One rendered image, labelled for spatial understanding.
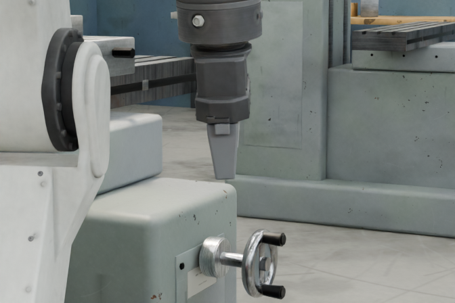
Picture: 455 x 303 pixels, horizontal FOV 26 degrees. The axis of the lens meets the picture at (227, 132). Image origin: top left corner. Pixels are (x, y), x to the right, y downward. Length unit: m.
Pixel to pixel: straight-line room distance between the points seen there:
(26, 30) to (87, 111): 0.11
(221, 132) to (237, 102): 0.03
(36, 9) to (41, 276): 0.29
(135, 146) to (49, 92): 0.78
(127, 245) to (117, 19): 7.93
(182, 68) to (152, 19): 7.04
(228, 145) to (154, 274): 0.64
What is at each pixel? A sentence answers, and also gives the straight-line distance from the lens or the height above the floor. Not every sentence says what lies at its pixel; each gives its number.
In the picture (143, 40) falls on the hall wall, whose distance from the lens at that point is 9.36.
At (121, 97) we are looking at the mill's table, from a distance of 2.04.
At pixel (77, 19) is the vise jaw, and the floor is 1.06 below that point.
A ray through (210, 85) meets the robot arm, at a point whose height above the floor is 1.03.
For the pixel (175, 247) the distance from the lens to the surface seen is 1.66.
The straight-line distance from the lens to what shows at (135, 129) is 1.84.
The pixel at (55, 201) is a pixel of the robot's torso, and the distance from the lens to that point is 1.13.
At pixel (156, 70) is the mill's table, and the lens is 2.16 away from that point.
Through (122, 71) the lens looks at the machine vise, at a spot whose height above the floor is 0.97.
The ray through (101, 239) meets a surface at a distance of 1.65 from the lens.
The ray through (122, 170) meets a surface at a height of 0.79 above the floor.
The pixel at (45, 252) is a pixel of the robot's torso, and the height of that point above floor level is 0.84.
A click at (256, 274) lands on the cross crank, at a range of 1.68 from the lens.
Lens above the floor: 1.13
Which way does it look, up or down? 9 degrees down
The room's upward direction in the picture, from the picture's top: straight up
